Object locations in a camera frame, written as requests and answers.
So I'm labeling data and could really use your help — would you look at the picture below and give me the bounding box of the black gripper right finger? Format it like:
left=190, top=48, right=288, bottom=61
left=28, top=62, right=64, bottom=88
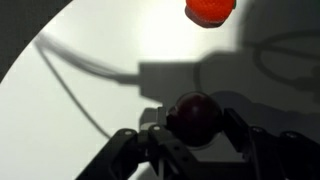
left=221, top=108, right=320, bottom=180

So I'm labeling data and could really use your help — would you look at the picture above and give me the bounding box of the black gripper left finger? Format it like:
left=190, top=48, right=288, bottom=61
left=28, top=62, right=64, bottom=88
left=75, top=106, right=201, bottom=180

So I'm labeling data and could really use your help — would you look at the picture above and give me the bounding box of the dark plum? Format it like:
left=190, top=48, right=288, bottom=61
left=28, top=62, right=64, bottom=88
left=165, top=91, right=224, bottom=148

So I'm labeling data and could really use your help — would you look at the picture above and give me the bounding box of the red strawberry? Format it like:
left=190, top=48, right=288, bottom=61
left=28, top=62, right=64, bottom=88
left=184, top=0, right=237, bottom=29

